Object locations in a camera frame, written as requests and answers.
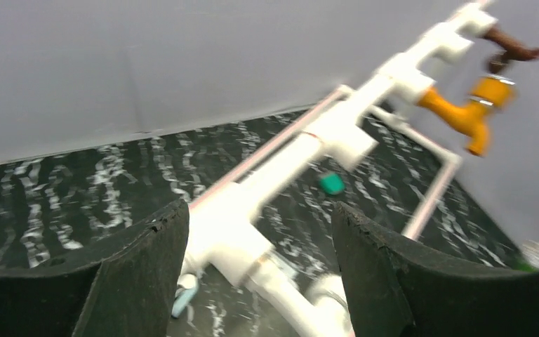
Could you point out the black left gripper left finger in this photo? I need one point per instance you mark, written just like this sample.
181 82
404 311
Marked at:
122 285

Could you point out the teal plastic cap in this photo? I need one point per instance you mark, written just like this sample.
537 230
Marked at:
331 183

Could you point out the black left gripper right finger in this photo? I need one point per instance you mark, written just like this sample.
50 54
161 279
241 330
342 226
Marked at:
399 287

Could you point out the brown water faucet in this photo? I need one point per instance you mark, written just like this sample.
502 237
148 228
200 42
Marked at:
512 50

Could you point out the white PVC pipe frame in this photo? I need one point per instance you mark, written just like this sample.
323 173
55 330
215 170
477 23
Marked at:
221 231

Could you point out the light blue faucet handle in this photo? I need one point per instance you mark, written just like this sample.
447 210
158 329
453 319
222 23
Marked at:
187 288

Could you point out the orange water faucet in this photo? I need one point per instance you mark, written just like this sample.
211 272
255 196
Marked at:
490 93

